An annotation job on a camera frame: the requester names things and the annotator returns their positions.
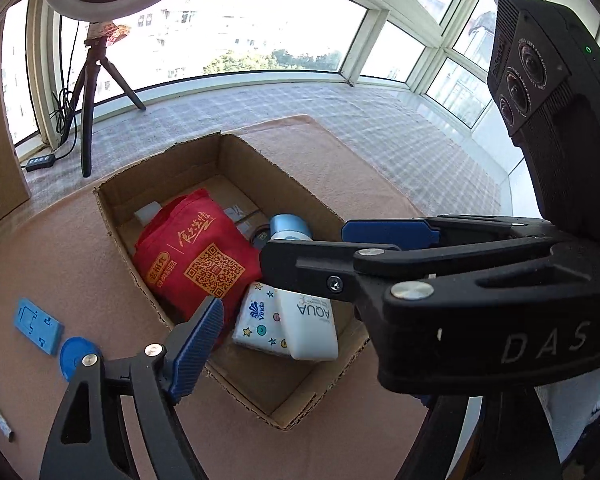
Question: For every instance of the blue round tape measure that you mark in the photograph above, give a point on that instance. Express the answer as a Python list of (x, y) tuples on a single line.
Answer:
[(72, 353)]

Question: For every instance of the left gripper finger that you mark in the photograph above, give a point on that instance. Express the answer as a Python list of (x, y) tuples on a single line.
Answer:
[(88, 439)]

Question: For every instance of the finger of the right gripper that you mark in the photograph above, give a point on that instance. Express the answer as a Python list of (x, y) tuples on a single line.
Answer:
[(322, 269), (406, 234)]

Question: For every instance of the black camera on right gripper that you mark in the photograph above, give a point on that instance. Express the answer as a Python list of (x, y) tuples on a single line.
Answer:
[(544, 77)]

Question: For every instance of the patterned tissue pack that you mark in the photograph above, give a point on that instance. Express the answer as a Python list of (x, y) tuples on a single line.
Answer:
[(258, 325)]

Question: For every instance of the small white bottle in box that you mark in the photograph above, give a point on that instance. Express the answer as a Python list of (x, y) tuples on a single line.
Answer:
[(145, 214)]

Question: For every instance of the white sunscreen bottle blue cap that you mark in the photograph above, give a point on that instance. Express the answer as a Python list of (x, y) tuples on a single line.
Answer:
[(307, 321)]

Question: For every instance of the red fabric bag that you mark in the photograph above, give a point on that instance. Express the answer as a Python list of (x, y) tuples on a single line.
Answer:
[(191, 250)]

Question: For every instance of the cardboard box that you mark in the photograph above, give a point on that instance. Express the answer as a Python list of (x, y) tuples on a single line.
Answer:
[(250, 189)]

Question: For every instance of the blue phone stand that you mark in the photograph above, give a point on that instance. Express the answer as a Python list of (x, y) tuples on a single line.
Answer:
[(41, 328)]

